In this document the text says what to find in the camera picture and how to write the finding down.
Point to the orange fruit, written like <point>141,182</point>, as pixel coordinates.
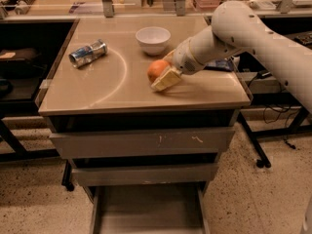
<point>156,68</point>

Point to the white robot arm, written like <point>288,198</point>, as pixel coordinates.
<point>244,199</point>

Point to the crushed silver blue can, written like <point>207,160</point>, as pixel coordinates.
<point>88,53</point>

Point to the black remote keypad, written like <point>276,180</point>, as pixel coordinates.
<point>304,38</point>

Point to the dark blue snack packet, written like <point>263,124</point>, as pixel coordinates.
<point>220,65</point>

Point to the top grey drawer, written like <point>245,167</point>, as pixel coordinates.
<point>142,142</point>

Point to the middle grey drawer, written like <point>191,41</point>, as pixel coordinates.
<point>145,174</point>

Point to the white ceramic bowl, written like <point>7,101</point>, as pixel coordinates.
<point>153,40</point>

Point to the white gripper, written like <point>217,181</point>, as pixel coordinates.
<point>182,59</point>

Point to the open bottom grey drawer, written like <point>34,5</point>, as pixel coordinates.
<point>175,208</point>

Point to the black power adapter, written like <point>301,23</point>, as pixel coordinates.
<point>262,74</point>

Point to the grey drawer cabinet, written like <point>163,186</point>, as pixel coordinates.
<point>113,93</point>

